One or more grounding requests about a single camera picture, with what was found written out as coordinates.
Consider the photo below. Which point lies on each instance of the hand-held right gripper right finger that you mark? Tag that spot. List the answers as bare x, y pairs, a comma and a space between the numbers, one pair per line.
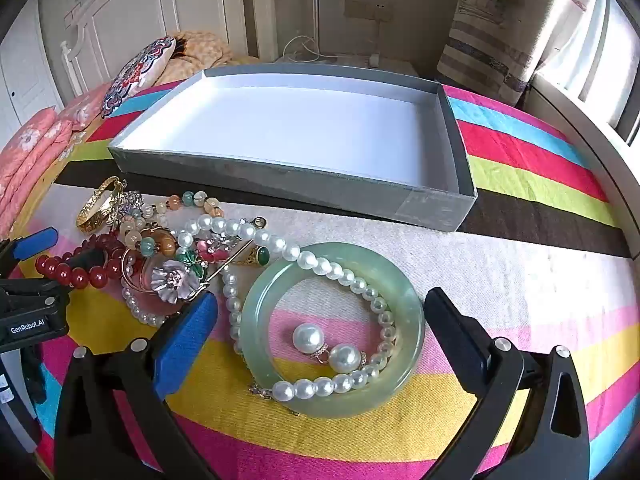
455, 340

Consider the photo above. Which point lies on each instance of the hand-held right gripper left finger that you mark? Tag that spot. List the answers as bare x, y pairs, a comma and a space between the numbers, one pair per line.
187, 345

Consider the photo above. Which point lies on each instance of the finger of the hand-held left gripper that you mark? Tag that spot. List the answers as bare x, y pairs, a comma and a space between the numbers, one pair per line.
35, 242
30, 291

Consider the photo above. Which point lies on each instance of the pale green jade bangle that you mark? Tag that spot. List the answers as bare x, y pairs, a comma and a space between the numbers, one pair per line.
410, 325

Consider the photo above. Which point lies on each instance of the gold bangle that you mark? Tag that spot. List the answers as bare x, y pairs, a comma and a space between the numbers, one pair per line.
92, 210

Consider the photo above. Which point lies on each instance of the flower stick brooch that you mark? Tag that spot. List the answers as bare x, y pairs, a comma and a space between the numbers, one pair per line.
170, 280

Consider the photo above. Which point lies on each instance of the white shallow tray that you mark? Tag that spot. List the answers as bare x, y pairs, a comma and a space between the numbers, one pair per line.
300, 125

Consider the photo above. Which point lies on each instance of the silver flower brooch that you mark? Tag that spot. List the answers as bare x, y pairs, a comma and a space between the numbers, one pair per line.
155, 308

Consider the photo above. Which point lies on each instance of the rainbow striped cloth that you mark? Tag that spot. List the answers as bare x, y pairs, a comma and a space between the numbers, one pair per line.
525, 280

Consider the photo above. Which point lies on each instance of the pink floral quilt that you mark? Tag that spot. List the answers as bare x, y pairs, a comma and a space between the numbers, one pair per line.
30, 150

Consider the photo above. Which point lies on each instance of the silver rhinestone brooch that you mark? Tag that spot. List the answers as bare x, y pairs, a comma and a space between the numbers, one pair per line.
127, 202

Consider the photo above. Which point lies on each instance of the double pearl earring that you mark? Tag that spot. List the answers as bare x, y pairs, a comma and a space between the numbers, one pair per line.
306, 337

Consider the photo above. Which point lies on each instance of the white wardrobe door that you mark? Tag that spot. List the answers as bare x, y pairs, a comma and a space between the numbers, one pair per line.
25, 75

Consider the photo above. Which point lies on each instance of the embroidered round pillow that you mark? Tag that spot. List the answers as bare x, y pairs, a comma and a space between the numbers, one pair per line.
135, 75

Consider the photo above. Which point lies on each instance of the peach blanket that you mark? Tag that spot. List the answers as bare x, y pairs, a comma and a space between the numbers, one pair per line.
200, 55

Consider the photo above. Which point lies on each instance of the white wooden headboard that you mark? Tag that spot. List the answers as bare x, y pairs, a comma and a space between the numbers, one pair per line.
150, 5

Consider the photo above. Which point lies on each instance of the white nightstand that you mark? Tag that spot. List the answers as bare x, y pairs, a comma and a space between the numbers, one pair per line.
395, 67

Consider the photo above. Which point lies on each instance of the white charger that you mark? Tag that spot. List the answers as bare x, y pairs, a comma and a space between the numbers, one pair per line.
373, 60

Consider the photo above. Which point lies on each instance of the window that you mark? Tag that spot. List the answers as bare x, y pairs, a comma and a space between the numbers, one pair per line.
627, 85

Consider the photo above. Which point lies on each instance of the printed striped curtain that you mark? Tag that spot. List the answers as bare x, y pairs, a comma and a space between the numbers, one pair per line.
500, 35

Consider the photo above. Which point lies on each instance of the white sheer curtain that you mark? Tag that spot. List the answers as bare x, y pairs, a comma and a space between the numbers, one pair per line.
585, 45

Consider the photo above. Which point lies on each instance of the wall socket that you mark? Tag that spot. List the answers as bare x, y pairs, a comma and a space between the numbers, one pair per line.
367, 9

